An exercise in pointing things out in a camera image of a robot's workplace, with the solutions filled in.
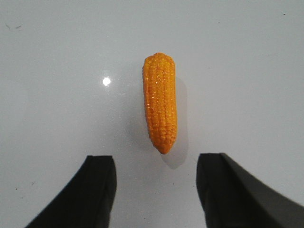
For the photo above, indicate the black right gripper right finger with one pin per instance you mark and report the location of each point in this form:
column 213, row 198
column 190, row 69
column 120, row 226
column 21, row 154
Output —
column 231, row 197

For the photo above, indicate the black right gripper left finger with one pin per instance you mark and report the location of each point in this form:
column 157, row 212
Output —
column 86, row 201

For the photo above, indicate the orange plastic corn cob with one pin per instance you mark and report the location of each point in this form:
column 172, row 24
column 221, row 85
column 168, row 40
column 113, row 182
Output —
column 159, row 90

